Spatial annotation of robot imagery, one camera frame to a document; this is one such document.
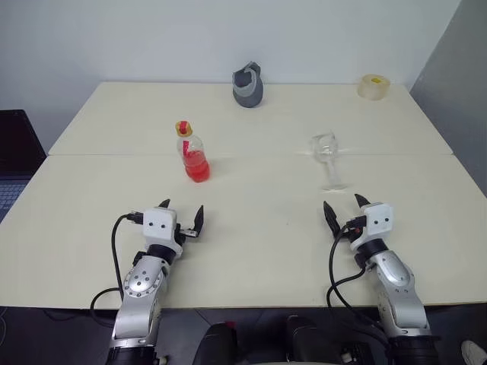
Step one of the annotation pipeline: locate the bottle with red liquid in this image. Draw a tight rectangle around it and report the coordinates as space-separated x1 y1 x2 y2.
174 120 212 184

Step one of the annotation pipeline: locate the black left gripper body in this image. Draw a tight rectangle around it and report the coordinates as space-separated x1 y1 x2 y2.
173 222 196 243

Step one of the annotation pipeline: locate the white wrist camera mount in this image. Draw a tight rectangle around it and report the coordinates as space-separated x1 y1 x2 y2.
142 207 183 262
349 203 393 252

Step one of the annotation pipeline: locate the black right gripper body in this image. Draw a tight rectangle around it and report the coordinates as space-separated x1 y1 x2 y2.
337 224 358 245

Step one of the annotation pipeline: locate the dark rounded shape red spot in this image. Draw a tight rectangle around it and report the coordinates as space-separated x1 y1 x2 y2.
193 321 239 365

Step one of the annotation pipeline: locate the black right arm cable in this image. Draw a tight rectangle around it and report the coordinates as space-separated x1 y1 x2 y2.
326 215 385 343

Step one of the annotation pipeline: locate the translucent tape roll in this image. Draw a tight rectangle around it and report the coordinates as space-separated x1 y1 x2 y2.
357 74 393 102

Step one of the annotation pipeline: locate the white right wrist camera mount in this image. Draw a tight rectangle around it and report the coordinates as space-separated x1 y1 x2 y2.
349 203 393 252

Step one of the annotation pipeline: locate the clear wine glass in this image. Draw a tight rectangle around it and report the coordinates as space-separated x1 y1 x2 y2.
308 131 349 192

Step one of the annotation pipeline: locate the black laptop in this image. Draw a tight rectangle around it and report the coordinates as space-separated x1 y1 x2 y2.
0 109 47 225

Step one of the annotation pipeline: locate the white shoe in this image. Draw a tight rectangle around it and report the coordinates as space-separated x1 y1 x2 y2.
461 340 487 365

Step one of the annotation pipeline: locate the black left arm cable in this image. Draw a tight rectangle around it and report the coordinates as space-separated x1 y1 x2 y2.
90 210 145 328

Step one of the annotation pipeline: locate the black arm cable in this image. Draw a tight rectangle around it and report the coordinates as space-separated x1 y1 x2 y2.
326 215 385 343
90 210 145 328

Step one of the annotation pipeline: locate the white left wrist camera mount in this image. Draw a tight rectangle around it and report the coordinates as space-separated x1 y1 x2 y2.
142 207 183 262

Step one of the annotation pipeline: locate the grey moulded plastic object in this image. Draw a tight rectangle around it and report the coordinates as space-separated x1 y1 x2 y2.
231 59 265 110

